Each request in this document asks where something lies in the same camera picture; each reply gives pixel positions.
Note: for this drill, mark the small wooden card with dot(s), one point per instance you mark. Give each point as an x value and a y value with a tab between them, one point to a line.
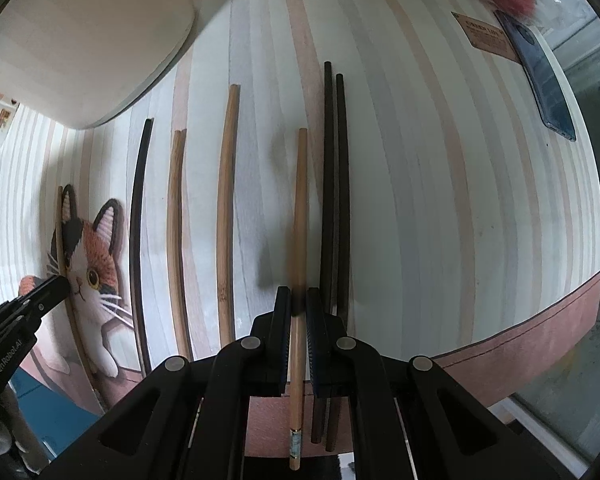
485	35

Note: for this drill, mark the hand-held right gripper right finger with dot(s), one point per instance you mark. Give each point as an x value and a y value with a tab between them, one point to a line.
314	345

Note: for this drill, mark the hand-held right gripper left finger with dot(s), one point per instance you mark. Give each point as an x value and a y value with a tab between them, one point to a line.
282	340

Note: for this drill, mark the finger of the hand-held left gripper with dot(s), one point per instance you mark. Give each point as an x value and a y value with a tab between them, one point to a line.
47	292

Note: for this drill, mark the cream ribbed utensil holder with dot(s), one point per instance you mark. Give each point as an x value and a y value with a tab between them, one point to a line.
95	35

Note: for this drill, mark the dark blue smartphone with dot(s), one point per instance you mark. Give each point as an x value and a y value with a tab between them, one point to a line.
545	75

